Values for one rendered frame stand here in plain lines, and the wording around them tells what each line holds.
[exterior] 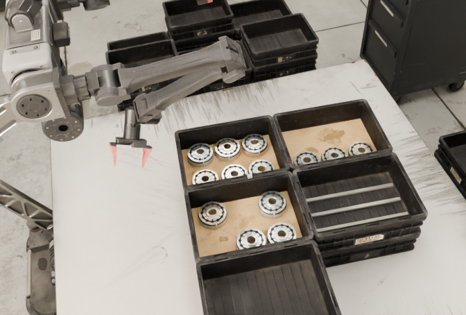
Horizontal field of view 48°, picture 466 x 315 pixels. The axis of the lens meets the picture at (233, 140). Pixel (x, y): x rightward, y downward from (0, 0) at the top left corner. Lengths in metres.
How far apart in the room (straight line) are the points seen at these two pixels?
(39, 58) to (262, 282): 0.98
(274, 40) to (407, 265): 1.71
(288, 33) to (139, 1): 1.75
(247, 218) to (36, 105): 0.84
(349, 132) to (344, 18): 2.22
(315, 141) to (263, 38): 1.24
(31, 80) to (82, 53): 2.67
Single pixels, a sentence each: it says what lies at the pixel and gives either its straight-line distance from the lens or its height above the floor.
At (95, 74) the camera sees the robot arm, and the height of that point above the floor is 1.48.
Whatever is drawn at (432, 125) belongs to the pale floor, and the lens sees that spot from 3.54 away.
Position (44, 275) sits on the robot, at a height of 0.24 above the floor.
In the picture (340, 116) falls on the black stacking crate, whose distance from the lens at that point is 2.24.
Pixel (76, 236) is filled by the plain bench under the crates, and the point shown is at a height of 0.70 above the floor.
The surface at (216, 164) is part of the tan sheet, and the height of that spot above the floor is 0.83.
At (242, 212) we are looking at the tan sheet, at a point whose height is 0.83.
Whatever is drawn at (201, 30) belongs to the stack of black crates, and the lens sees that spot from 3.29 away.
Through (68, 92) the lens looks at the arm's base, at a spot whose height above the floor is 1.47.
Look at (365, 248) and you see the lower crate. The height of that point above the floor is 0.80.
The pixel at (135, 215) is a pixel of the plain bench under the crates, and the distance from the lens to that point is 2.15.
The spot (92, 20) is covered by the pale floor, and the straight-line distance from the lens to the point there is 4.55.
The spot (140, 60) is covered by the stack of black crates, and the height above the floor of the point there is 0.49.
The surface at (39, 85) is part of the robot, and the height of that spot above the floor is 1.51.
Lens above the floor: 2.42
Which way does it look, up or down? 47 degrees down
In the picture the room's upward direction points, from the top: 4 degrees counter-clockwise
